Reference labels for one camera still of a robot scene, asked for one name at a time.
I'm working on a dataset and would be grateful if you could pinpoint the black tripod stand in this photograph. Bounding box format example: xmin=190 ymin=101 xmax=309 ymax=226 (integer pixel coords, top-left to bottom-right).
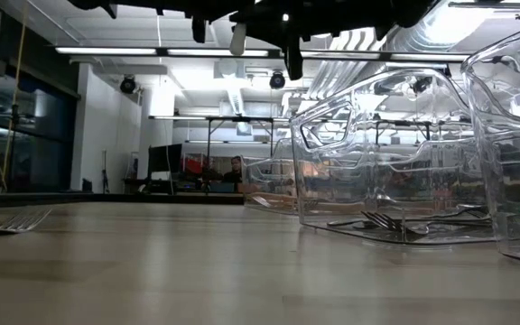
xmin=7 ymin=103 xmax=21 ymax=193

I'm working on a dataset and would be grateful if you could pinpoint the silver ceiling air duct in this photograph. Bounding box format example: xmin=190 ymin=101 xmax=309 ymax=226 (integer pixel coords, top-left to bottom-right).
xmin=307 ymin=0 xmax=520 ymax=103

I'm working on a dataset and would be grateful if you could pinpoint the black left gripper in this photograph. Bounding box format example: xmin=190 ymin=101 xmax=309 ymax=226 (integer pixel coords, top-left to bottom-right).
xmin=160 ymin=0 xmax=255 ymax=45

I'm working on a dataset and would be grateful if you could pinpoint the orange-handled silver fork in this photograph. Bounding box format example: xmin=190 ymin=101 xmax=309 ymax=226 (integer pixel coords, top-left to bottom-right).
xmin=249 ymin=193 xmax=304 ymax=214

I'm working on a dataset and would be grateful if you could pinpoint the person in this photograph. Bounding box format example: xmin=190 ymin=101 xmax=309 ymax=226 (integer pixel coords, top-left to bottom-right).
xmin=221 ymin=155 xmax=245 ymax=184

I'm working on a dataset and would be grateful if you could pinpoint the yellow cable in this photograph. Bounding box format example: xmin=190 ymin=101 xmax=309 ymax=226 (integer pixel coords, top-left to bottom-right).
xmin=0 ymin=8 xmax=29 ymax=190

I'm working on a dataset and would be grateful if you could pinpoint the black background table frame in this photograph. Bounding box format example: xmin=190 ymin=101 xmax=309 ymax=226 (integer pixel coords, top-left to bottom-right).
xmin=149 ymin=114 xmax=280 ymax=193

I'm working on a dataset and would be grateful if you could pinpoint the black monitor screen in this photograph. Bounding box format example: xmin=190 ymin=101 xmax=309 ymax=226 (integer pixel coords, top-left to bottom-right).
xmin=145 ymin=143 xmax=184 ymax=175

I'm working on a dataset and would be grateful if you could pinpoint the black aluminium table frame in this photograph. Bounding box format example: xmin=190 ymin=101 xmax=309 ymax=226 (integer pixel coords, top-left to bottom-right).
xmin=0 ymin=191 xmax=246 ymax=207

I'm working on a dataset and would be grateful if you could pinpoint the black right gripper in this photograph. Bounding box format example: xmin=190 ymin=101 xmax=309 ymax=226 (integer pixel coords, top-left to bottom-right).
xmin=228 ymin=0 xmax=378 ymax=82

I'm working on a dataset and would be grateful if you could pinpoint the clear plastic bin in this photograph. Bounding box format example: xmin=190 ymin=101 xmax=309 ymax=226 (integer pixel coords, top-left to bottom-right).
xmin=460 ymin=17 xmax=520 ymax=267
xmin=289 ymin=67 xmax=499 ymax=247
xmin=240 ymin=137 xmax=301 ymax=217

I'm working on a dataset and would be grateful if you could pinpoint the black ceiling spotlight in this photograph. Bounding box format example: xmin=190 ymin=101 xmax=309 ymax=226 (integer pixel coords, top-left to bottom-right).
xmin=118 ymin=74 xmax=137 ymax=96
xmin=268 ymin=70 xmax=287 ymax=90

